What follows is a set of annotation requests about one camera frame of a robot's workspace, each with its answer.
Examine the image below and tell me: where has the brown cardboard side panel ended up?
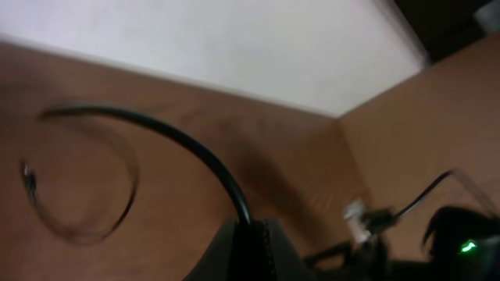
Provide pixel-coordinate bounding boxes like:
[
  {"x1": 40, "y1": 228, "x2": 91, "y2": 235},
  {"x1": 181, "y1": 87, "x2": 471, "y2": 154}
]
[{"x1": 313, "y1": 35, "x2": 499, "y2": 259}]

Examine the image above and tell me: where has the white partition board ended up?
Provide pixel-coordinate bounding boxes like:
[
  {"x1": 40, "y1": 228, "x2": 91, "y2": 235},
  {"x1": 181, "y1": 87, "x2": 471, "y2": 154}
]
[{"x1": 1, "y1": 0, "x2": 425, "y2": 116}]

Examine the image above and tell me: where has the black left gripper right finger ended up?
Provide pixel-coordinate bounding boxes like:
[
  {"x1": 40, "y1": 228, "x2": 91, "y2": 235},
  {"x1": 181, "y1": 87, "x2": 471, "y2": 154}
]
[{"x1": 255, "y1": 219, "x2": 316, "y2": 281}]

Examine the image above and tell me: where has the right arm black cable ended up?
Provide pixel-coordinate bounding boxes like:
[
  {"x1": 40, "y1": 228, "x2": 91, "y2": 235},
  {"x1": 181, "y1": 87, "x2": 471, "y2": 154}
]
[{"x1": 390, "y1": 169, "x2": 458, "y2": 222}]

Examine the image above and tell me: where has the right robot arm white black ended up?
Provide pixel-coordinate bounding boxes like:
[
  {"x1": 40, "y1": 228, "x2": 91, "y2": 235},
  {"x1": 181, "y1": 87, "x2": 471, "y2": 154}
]
[{"x1": 304, "y1": 206, "x2": 499, "y2": 281}]

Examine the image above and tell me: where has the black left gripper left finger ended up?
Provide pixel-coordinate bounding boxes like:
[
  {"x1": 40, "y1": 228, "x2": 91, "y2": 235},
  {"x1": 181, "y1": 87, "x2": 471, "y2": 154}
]
[{"x1": 183, "y1": 219, "x2": 250, "y2": 281}]

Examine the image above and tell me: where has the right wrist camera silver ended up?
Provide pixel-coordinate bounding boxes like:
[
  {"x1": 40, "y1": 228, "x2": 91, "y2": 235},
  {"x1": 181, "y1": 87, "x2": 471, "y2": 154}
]
[{"x1": 343, "y1": 200, "x2": 371, "y2": 244}]

